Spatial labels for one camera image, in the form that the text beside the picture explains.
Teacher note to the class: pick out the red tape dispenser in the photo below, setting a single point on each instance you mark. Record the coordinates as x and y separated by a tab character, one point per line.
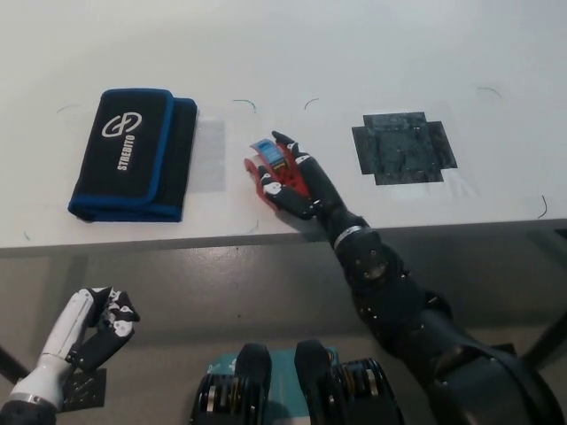
270	155

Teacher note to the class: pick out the black table leg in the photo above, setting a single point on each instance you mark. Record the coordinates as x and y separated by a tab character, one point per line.
547	336
10	365

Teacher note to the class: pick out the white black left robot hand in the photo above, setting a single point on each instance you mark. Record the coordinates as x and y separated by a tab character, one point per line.
64	329

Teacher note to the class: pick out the black tape patch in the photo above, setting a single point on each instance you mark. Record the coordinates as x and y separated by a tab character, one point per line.
403	150

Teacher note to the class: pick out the black blue fabric notebook case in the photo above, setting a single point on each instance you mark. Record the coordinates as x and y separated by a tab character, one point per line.
128	159

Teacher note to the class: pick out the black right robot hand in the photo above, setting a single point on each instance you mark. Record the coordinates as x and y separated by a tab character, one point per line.
319	186

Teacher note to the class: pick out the grey translucent tape patch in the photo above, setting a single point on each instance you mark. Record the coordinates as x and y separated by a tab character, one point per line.
210	155

